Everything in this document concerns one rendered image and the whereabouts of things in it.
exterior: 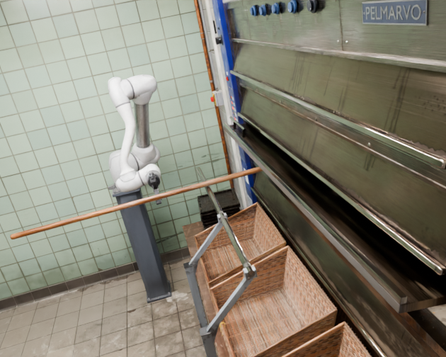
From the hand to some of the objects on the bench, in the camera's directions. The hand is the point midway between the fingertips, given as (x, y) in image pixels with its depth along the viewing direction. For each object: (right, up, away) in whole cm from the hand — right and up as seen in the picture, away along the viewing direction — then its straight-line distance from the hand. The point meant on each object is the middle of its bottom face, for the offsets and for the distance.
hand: (156, 192), depth 234 cm
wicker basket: (+77, -89, -89) cm, 148 cm away
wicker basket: (+50, -48, +21) cm, 72 cm away
